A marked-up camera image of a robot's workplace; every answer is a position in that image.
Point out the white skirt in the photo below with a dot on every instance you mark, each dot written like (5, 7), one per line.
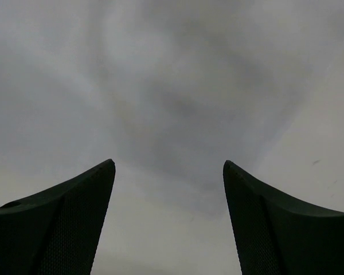
(170, 90)

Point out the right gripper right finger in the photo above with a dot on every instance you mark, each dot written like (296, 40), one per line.
(276, 233)

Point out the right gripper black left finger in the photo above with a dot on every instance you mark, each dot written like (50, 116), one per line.
(57, 231)

